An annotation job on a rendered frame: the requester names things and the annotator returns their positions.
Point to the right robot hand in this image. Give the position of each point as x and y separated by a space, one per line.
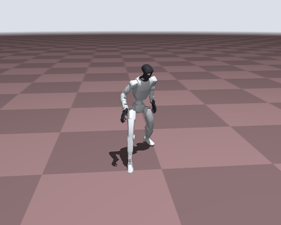
123 115

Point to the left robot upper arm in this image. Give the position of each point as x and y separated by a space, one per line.
154 82

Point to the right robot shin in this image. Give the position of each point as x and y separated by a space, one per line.
129 148

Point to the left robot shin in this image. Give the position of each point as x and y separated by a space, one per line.
148 134

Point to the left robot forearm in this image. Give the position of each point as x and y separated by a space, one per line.
151 95

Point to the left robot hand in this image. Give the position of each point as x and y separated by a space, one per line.
153 106

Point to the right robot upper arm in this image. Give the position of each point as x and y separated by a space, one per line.
131 85

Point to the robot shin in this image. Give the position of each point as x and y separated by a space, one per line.
129 148
148 134

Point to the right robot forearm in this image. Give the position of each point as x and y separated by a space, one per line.
123 102

